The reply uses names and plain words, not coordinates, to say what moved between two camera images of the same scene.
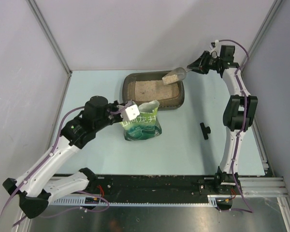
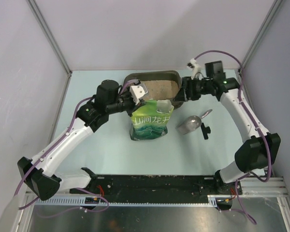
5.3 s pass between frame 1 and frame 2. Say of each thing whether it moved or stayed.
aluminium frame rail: stayed
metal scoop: moved
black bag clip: stayed
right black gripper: moved
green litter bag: moved
